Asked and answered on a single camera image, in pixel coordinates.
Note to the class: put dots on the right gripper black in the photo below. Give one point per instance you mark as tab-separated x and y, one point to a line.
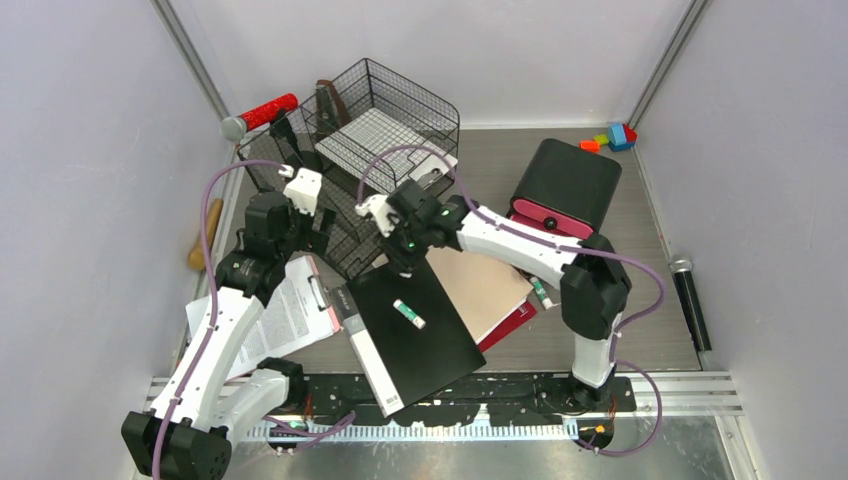
402	261

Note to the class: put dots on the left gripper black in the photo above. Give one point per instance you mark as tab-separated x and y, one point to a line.
313	240

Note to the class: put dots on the green white glue stick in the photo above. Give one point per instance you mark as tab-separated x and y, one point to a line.
409	314

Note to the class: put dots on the beige folder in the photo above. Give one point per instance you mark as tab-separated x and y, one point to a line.
483	290

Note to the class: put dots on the pink drawer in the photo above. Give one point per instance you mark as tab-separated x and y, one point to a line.
562	225

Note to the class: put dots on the green white correction pen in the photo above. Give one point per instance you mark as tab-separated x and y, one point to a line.
541	293

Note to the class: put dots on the black pink drawer cabinet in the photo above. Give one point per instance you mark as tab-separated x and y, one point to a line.
563	180

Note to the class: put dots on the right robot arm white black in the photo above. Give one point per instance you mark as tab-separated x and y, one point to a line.
592	284

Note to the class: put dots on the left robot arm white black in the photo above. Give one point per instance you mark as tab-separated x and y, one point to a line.
267	300

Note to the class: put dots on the pink clipboard with paper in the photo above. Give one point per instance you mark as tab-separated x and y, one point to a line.
298	315

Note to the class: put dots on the black clip file folder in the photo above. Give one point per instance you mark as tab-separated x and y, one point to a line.
403	364

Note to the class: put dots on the wooden stick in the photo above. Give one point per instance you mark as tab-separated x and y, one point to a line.
209	226

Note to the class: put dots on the black stand in organizer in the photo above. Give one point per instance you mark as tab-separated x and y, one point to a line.
292	146

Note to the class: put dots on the red glitter microphone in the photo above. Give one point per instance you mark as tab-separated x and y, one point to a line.
234	128

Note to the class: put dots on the brown object behind organizer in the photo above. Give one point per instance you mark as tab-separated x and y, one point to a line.
331	111

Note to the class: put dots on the red notebook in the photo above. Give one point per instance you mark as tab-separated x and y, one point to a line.
522	314

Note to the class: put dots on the colourful toy blocks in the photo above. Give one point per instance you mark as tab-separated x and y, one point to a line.
618	137

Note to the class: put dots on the black microphone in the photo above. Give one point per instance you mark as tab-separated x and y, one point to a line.
682	274

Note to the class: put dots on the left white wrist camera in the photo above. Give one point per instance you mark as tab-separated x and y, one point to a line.
303	191

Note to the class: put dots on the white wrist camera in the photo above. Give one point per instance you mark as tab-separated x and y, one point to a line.
303	191
380	212

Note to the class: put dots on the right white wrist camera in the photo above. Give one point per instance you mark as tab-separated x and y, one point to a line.
380	212

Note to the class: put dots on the black wire mesh organizer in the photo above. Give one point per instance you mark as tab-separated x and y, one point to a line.
354	241

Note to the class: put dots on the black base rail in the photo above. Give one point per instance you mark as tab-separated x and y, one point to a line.
509	399

